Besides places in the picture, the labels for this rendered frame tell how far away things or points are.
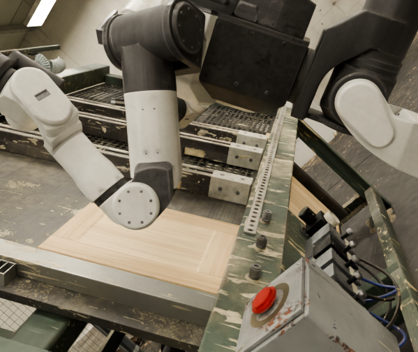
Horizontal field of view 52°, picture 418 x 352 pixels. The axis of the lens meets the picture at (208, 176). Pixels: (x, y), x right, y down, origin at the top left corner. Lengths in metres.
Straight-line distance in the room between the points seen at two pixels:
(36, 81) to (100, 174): 0.18
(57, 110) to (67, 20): 6.62
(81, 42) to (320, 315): 6.91
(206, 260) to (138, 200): 0.35
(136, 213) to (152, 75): 0.22
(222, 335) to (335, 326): 0.29
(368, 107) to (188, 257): 0.50
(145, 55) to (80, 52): 6.58
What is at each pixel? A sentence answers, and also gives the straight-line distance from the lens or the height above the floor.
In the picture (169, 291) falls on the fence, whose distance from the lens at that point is 0.85.
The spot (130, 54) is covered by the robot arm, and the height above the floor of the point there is 1.31.
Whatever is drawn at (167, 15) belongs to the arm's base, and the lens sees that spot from 0.68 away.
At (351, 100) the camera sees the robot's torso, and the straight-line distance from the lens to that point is 0.86.
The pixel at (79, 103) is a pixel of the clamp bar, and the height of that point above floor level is 1.63.
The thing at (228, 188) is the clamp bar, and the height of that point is 0.96.
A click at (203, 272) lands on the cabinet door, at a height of 0.93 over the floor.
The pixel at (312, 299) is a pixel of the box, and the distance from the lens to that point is 0.51.
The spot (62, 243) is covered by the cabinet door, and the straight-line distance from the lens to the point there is 1.02.
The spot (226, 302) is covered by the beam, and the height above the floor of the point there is 0.89.
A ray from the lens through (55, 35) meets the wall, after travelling 7.48.
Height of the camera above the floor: 1.13
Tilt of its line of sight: 4 degrees down
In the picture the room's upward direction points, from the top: 48 degrees counter-clockwise
